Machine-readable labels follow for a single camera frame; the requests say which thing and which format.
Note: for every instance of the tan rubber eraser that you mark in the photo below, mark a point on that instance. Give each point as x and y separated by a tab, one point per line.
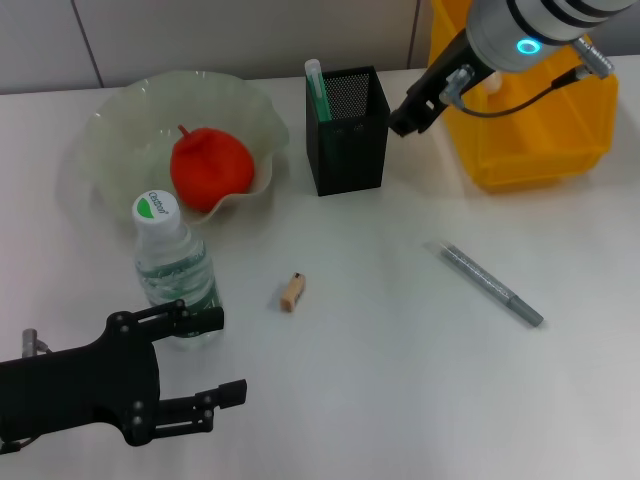
292	292

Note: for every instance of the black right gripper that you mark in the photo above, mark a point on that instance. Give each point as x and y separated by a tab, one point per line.
447	75

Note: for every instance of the mint green utility knife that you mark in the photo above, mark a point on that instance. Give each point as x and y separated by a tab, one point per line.
320	95

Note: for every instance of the clear green-label water bottle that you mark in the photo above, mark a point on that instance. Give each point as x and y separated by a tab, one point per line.
175	260

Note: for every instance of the yellow plastic storage bin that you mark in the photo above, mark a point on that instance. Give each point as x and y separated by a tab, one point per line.
540	140

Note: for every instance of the translucent green glass fruit plate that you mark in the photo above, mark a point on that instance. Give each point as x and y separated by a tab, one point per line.
130	120

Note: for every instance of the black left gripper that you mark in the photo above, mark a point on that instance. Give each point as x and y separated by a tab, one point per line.
75	395

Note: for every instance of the grey silver marker pen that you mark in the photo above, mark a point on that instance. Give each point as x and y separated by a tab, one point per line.
485	282

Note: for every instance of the black mesh pen holder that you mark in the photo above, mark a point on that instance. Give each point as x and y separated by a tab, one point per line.
345	160

